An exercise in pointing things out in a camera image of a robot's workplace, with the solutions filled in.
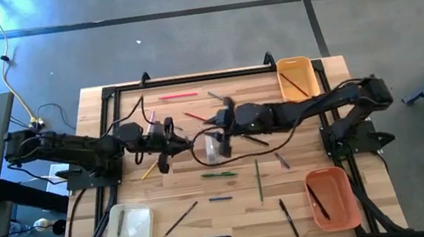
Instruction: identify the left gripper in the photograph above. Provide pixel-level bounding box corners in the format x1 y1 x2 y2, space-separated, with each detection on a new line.
140 115 197 176

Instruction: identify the green pencil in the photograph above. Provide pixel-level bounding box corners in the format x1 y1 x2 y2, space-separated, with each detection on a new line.
254 158 264 204

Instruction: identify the yellow pencil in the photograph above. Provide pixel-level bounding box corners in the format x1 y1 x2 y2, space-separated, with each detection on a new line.
138 160 161 181

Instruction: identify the white plug adapter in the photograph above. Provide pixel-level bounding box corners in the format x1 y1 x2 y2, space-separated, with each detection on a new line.
31 216 56 233

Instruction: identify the short red pencil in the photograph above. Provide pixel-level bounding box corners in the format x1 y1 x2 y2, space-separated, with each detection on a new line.
182 109 208 125

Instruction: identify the long red pencil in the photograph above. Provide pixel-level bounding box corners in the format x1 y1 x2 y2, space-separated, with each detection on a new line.
158 91 199 102

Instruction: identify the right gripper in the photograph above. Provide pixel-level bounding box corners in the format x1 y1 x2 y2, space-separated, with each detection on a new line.
199 96 244 161

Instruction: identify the orange plastic bin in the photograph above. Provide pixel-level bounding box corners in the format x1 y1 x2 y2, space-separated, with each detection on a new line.
301 163 364 236

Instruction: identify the thin black pen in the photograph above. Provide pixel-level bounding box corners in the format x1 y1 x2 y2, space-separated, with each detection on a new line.
239 130 271 151

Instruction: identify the white paper sheet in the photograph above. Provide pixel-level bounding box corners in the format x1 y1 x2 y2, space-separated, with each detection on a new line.
40 160 75 200

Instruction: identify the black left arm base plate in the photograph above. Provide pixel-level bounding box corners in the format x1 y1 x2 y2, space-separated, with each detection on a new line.
62 155 128 193

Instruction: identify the yellow floor cable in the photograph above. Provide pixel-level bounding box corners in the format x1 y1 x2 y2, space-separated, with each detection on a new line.
0 0 47 136

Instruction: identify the yellow plastic bin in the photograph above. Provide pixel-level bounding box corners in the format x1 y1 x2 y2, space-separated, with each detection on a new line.
274 53 324 109

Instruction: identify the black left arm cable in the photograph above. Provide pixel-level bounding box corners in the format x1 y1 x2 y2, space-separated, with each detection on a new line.
108 93 158 130

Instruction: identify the brown red pencil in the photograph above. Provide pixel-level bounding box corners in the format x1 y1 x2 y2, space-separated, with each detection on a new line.
280 69 310 101

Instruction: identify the black pencil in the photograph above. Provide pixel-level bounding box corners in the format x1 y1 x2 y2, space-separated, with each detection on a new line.
158 200 203 237

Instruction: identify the light purple pen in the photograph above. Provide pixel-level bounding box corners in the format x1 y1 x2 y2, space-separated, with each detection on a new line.
145 109 160 135

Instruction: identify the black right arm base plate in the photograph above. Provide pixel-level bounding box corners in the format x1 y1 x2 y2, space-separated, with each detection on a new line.
318 114 398 161

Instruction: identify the white plastic bin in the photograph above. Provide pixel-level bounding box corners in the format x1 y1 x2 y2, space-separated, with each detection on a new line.
95 198 158 237

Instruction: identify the black round puck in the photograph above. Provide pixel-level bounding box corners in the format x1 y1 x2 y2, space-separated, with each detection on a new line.
50 218 69 237

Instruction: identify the white eraser stick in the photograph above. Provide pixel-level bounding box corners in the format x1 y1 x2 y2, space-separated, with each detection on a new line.
203 132 220 165

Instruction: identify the black aluminium table frame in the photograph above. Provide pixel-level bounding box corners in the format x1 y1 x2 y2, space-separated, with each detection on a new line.
39 35 411 237

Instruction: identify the green pen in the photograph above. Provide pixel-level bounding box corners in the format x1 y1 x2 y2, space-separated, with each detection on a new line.
200 168 239 181

